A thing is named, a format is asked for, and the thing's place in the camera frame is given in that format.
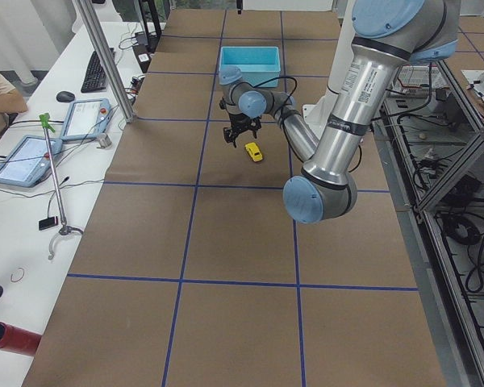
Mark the red cylinder tube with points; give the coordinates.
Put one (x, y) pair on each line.
(17, 340)

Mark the small black device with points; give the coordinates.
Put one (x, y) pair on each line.
(47, 223)

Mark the black keyboard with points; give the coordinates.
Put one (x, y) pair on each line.
(95, 77)

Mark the aluminium frame post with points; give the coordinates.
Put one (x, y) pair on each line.
(99, 42)

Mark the rubber band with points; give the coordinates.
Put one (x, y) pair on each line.
(17, 275)

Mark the black computer mouse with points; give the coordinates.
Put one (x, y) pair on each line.
(65, 96)

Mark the far blue teach pendant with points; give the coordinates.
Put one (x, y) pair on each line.
(86, 119)

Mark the light blue plastic bin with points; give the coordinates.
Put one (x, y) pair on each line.
(260, 66)

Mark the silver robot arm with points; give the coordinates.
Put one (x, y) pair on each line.
(388, 35)

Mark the yellow beetle toy car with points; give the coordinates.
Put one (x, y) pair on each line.
(254, 152)

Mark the small silver metal block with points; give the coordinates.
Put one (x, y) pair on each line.
(103, 140)

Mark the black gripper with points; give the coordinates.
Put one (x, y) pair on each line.
(239, 121)

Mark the green handled reacher grabber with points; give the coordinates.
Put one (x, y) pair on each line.
(65, 228)

